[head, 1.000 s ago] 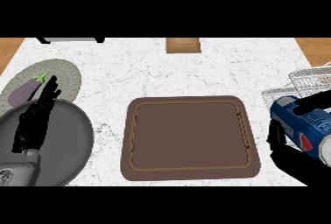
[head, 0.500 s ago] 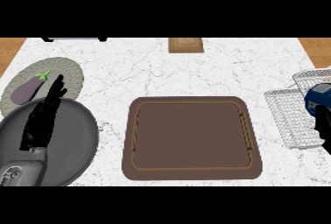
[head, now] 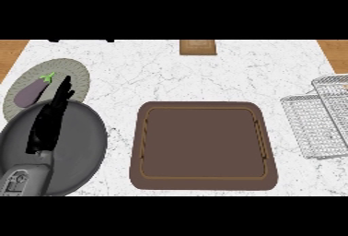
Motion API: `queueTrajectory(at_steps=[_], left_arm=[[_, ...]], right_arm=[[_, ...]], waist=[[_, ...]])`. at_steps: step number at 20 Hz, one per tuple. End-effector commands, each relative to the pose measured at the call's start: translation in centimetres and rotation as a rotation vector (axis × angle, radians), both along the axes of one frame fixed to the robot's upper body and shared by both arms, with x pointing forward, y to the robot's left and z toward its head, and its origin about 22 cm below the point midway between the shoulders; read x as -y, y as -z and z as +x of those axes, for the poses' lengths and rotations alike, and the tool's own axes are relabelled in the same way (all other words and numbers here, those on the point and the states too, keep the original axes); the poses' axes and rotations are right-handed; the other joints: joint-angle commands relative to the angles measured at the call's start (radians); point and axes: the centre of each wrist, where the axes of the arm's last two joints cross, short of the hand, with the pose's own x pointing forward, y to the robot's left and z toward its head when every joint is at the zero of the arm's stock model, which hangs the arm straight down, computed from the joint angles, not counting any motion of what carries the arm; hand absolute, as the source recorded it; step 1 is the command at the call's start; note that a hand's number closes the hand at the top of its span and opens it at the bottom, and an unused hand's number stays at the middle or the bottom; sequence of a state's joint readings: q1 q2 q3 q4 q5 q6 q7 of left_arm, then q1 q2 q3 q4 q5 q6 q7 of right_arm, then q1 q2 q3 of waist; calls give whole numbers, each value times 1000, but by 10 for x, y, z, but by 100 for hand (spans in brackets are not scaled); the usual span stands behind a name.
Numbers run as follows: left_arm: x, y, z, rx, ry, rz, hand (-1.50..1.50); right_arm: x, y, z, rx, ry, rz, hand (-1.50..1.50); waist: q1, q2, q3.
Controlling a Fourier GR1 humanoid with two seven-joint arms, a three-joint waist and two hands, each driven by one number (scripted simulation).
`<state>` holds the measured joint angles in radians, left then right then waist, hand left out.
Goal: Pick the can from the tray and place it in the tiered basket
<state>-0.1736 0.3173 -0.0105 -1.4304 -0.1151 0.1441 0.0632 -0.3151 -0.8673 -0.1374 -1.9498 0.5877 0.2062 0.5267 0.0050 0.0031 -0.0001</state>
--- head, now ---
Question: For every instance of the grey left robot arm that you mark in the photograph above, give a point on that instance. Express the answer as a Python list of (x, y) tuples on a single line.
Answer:
[(25, 179)]

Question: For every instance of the dark grey round pan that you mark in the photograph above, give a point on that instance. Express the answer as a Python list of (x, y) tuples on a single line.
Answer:
[(78, 144)]

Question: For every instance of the brown rectangular tray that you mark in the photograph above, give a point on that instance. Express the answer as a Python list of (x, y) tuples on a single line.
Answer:
[(201, 144)]

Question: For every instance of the purple eggplant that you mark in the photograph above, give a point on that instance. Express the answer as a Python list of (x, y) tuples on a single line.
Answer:
[(31, 92)]

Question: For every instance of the grey-green oval placemat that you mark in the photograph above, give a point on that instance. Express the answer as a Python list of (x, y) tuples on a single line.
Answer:
[(68, 73)]

